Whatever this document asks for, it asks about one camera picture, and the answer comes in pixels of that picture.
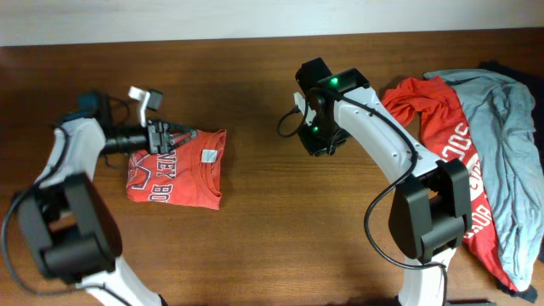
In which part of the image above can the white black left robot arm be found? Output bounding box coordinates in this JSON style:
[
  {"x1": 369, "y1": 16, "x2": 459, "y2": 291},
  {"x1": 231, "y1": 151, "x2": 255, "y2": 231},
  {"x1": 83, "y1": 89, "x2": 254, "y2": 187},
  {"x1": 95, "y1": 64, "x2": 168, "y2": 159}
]
[{"x1": 1, "y1": 87, "x2": 197, "y2": 306}]

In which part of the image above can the grey t-shirt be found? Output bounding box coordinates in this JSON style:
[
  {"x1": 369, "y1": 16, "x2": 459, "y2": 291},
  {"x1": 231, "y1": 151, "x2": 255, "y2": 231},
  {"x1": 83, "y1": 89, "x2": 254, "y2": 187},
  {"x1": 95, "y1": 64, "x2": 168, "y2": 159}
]
[{"x1": 424, "y1": 69, "x2": 543, "y2": 291}]

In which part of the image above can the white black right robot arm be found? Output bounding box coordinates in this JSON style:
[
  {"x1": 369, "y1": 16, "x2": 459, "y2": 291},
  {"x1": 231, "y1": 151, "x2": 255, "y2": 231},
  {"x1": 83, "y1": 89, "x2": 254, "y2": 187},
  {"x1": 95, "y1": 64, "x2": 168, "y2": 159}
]
[{"x1": 294, "y1": 58, "x2": 472, "y2": 305}]

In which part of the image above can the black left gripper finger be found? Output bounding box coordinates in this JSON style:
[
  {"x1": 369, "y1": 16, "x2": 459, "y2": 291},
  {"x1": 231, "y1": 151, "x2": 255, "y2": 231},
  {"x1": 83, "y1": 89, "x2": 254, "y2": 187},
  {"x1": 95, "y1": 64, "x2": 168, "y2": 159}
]
[
  {"x1": 163, "y1": 122, "x2": 195, "y2": 132},
  {"x1": 170, "y1": 130, "x2": 197, "y2": 149}
]

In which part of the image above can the dark navy garment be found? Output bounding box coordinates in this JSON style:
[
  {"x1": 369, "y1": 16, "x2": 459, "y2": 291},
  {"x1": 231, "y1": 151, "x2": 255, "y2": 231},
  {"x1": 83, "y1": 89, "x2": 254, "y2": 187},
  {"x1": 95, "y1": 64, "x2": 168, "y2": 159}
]
[{"x1": 479, "y1": 60, "x2": 543, "y2": 156}]

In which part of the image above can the red printed t-shirt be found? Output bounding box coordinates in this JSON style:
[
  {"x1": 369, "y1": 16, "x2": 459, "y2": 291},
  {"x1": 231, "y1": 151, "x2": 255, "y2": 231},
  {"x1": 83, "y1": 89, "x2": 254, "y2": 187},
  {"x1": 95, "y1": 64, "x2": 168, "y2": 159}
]
[{"x1": 382, "y1": 76, "x2": 519, "y2": 292}]

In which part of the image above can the orange red t-shirt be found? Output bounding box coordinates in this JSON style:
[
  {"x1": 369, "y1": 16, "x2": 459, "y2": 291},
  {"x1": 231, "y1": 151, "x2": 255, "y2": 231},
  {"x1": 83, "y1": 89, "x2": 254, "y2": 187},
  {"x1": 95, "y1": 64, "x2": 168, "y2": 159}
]
[{"x1": 126, "y1": 129, "x2": 227, "y2": 210}]

